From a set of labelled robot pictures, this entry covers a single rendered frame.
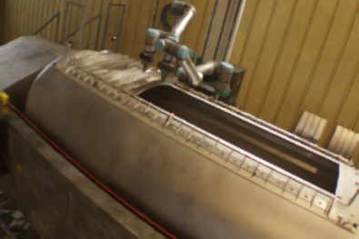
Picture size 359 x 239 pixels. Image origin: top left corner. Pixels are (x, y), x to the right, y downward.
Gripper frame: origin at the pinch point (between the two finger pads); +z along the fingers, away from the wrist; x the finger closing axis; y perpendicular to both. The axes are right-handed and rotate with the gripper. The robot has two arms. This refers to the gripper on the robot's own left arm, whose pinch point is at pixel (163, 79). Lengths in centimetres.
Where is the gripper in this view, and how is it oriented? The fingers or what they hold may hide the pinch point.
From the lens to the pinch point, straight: 213.0
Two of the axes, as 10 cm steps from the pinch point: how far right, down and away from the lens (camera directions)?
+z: -2.3, 9.0, 3.6
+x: 8.2, 3.8, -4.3
